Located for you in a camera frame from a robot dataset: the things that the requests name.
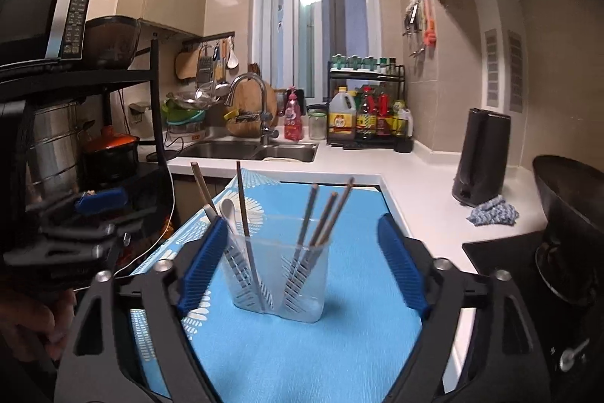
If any glass jar with green lid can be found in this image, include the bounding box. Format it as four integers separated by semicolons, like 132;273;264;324
307;103;328;142

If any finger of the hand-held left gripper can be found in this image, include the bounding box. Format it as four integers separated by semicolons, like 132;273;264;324
38;218;133;257
26;187;129;220

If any yellow green bottle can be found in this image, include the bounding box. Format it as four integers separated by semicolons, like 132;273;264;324
391;100;407;137

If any steel sink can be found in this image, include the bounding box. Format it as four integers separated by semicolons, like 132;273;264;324
177;140;319;163

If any round wooden cutting board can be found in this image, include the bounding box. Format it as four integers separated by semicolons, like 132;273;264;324
225;77;279;138

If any hanging steel grater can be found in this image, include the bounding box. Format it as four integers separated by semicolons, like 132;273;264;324
196;46;214;84

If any clear plastic utensil holder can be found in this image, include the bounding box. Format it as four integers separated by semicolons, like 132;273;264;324
221;217;332;325

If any black pot with orange lid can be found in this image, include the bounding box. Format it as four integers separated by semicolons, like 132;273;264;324
78;126;141;189

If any white framed window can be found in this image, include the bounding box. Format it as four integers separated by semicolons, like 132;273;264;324
252;0;383;99

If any dark brown bowl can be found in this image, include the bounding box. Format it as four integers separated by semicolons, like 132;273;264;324
84;15;142;70

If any white cable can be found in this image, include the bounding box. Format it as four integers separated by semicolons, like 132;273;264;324
113;165;177;276

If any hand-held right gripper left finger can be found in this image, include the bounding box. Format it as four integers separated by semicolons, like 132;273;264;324
55;214;230;403

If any hanging orange peeler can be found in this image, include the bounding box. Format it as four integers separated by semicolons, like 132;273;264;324
422;0;437;48

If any tall steel stockpot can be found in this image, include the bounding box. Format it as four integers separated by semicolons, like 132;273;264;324
21;98;83;196

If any hanging small wooden board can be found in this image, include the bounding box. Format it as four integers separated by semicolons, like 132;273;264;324
174;47;203;82

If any black cable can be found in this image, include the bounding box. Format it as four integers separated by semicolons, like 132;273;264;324
145;134;190;162

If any steel kitchen faucet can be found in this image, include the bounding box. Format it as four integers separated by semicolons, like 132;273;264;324
224;73;279;146

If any blue white patterned tablecloth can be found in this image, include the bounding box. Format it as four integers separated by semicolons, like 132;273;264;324
129;169;465;403

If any black electric kettle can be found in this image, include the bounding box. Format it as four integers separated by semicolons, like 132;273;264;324
451;108;513;208

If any dark soy sauce bottle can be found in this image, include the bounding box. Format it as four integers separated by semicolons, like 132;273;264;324
356;88;377;138

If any white spoon with striped handle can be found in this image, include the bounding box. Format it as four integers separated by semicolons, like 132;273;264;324
219;198;265;309

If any black spice rack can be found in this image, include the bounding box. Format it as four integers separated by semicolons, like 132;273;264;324
327;61;415;149

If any black microwave oven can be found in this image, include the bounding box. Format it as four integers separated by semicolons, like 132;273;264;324
0;0;95;69

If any cooking oil jug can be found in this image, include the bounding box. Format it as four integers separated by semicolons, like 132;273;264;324
328;86;358;138

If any row of spice jars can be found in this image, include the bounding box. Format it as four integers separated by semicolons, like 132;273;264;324
330;54;397;71

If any blue white dishcloth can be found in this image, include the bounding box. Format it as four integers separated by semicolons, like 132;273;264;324
466;195;520;227

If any black wok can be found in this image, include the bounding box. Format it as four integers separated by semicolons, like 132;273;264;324
532;154;604;305

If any person's left hand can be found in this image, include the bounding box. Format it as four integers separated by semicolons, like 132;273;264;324
0;285;79;363

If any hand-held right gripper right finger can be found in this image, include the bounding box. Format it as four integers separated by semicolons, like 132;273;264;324
376;213;553;403

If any wooden chopstick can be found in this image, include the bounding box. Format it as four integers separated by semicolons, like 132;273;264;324
304;192;339;265
290;183;319;274
190;161;219;219
236;160;265;307
311;177;355;250

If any red capped sauce bottle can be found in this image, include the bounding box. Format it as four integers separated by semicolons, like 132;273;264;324
375;92;392;137

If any green plastic basin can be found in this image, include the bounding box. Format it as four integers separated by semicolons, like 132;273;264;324
163;101;208;134

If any black metal shelf rack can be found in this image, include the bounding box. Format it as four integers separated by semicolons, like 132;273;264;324
0;39;173;243

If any pink dish soap bottle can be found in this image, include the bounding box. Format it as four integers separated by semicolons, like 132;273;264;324
283;86;305;142

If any grey wall vent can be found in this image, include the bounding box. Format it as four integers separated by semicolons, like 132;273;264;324
484;28;501;110
507;29;524;114

